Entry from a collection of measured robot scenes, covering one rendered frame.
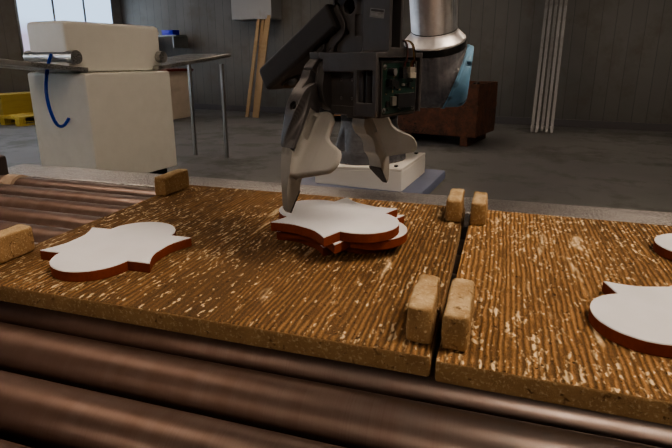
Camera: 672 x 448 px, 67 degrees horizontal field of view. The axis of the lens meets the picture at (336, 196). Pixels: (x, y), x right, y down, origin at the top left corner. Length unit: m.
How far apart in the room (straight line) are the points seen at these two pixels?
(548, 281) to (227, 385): 0.28
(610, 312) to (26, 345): 0.42
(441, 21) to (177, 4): 11.23
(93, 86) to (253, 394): 4.26
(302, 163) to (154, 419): 0.23
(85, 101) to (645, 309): 4.34
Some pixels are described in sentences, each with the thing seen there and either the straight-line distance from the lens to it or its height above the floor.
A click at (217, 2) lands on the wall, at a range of 11.46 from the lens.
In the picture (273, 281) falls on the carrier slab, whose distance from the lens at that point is 0.44.
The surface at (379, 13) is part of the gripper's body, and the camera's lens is 0.44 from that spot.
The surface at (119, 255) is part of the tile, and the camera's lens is 0.51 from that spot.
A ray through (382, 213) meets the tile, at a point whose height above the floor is 0.97.
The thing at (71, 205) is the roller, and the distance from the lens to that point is 0.81.
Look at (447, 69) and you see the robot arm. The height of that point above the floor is 1.10.
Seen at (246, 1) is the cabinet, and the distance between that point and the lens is 10.60.
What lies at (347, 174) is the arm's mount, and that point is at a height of 0.89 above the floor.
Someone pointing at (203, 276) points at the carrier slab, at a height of 0.94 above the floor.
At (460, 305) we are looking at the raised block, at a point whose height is 0.96.
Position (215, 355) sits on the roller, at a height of 0.91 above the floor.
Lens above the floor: 1.12
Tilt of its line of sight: 15 degrees down
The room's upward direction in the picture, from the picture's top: straight up
